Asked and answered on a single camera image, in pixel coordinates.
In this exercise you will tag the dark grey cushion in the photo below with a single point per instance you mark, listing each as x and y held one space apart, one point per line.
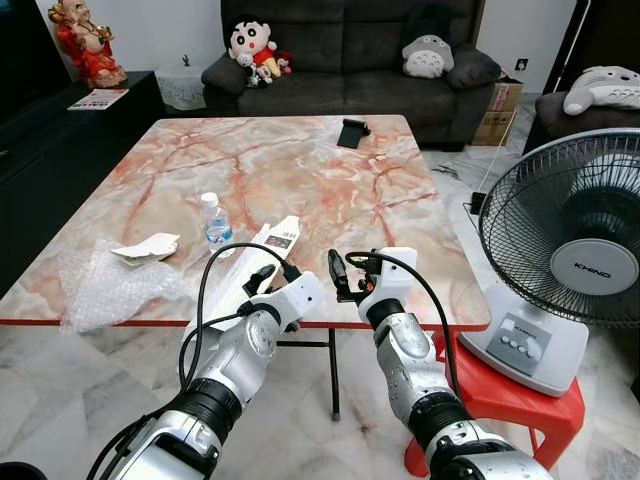
475 68

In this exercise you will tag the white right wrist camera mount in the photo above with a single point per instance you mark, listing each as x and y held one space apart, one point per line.
392 275

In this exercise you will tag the cartoon boy plush doll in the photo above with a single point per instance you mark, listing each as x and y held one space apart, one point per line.
252 45

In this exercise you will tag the white lace covered side table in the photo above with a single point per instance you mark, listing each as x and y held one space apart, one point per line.
180 88

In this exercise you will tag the red gold deity statue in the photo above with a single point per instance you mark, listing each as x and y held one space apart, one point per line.
90 50

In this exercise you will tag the small black phone stand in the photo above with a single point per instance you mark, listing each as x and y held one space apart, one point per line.
352 133

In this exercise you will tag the long white barcode carton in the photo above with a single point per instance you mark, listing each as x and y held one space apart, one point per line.
278 238

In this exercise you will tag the grey black table fan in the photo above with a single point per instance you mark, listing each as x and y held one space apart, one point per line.
605 265

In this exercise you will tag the large grey Totoro plush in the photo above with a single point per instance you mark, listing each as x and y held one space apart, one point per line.
605 90

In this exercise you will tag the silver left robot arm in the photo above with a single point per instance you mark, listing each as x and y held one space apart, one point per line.
235 355

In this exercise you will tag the black power adapter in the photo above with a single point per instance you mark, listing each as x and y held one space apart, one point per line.
479 203

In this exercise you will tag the black TV cabinet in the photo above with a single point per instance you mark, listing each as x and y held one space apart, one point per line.
60 170

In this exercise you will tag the white red booklet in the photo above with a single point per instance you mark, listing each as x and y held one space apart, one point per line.
98 99

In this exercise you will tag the crumpled white paper box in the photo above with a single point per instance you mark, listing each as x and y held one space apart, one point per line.
148 248

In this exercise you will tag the brown cardboard box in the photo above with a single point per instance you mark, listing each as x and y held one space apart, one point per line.
500 115

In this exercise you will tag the small grey Totoro plush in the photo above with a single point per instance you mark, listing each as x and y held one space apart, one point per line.
428 58

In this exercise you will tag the red plastic stool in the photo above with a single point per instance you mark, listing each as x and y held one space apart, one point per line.
510 400

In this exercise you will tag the dark grey fabric sofa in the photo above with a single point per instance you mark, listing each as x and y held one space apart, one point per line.
340 100

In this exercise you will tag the clear bubble wrap sheet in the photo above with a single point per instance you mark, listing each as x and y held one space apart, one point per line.
105 290

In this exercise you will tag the dark grey armchair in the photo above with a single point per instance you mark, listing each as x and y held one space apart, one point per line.
570 118

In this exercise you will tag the clear plastic water bottle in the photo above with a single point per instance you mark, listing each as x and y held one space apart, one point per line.
216 228

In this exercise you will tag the black rubbish bin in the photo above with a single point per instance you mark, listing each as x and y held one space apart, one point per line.
20 472

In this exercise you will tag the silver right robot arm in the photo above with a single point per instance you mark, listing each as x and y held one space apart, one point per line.
410 360

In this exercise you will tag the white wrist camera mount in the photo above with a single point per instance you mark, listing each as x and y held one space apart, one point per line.
298 295
392 275

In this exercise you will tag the small red plush toy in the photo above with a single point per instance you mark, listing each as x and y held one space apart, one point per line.
284 63

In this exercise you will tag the black metal table frame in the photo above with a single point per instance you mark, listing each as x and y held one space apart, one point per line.
333 370

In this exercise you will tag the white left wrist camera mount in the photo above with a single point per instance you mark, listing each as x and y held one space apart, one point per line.
298 295

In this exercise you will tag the black television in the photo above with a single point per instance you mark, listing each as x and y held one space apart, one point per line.
25 50

